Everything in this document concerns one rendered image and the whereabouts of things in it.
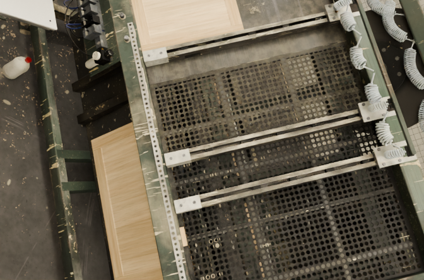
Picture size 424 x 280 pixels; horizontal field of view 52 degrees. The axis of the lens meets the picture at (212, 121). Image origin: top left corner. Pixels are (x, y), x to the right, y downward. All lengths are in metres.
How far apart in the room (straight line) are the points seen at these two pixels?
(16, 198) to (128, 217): 0.63
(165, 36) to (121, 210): 1.03
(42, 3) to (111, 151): 0.95
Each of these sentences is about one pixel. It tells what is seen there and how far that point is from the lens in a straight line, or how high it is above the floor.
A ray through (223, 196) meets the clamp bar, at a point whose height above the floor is 1.12.
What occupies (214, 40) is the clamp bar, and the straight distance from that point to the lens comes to 2.35.
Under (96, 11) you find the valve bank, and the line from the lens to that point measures 2.49.
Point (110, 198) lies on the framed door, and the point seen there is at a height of 0.32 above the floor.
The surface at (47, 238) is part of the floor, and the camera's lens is 2.77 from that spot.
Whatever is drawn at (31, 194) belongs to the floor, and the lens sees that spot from 2.76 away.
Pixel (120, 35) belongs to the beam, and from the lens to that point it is 2.43.
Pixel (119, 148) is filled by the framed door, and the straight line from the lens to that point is 2.64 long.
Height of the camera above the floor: 2.19
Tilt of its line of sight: 28 degrees down
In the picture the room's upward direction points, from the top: 68 degrees clockwise
